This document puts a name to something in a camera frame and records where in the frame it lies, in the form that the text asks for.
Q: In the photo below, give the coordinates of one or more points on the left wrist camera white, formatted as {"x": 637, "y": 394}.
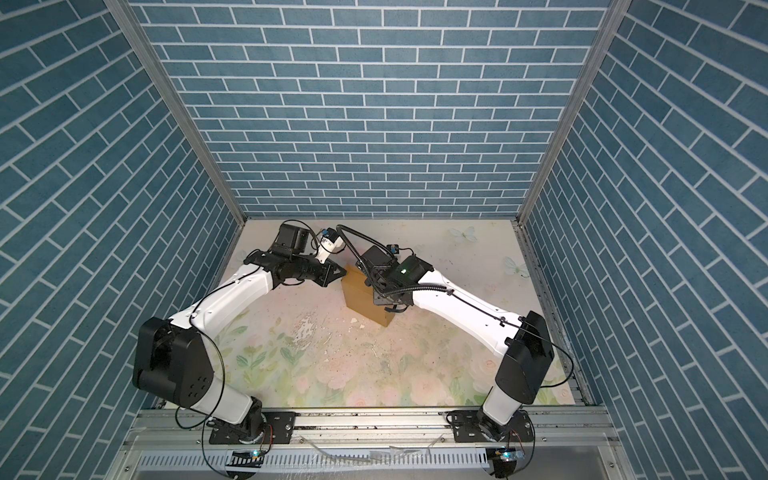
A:
{"x": 330, "y": 242}

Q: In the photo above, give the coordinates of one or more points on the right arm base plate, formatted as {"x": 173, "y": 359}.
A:
{"x": 474, "y": 426}

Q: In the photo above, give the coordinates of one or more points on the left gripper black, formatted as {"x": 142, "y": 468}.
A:
{"x": 327, "y": 275}

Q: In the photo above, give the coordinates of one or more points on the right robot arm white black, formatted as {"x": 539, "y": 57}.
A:
{"x": 522, "y": 343}

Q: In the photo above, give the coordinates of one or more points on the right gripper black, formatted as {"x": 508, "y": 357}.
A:
{"x": 378, "y": 298}

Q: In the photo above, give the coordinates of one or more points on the brown cardboard paper box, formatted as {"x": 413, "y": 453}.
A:
{"x": 359, "y": 297}

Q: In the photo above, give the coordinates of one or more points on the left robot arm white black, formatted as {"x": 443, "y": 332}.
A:
{"x": 181, "y": 359}

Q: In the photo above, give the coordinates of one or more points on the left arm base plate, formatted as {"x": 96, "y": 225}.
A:
{"x": 260, "y": 428}

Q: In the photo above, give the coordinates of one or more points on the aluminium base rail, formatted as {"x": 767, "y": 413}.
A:
{"x": 566, "y": 442}

